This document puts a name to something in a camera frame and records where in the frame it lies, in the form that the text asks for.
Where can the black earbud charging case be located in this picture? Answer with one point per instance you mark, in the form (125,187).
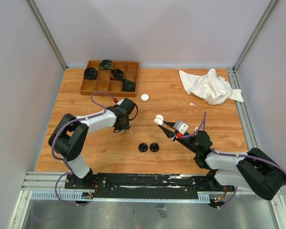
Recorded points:
(154,147)

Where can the dark rolled fabric top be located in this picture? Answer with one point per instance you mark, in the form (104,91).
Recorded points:
(106,65)

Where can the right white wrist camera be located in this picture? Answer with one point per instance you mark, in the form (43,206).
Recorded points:
(181,127)

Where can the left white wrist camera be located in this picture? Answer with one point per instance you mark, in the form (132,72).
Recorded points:
(118,101)

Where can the dark rolled fabric far left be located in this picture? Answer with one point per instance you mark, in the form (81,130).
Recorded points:
(90,74)

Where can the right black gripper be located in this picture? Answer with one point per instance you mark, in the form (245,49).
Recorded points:
(169,133)

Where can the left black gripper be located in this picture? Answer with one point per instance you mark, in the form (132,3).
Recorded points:
(126,127)

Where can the dark rolled fabric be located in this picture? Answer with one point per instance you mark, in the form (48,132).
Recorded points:
(116,74)
(127,85)
(106,65)
(90,74)

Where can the dark rolled fabric middle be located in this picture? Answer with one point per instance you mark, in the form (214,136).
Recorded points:
(116,74)

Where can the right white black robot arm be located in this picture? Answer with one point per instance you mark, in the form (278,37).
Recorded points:
(252,169)

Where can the white round case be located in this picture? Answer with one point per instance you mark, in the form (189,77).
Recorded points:
(159,120)
(145,97)

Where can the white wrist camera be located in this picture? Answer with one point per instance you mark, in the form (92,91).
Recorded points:
(118,101)
(181,127)

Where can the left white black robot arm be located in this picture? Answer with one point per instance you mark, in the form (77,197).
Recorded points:
(68,138)

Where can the dark rolled fabric bottom right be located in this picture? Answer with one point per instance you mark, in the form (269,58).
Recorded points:
(127,85)

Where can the wooden compartment tray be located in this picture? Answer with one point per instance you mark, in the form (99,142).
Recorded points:
(103,83)

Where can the white slotted cable duct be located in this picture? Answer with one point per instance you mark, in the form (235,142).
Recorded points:
(123,195)

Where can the white crumpled cloth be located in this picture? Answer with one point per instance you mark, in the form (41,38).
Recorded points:
(210,87)

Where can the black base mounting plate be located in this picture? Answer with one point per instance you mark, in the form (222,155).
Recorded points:
(106,181)

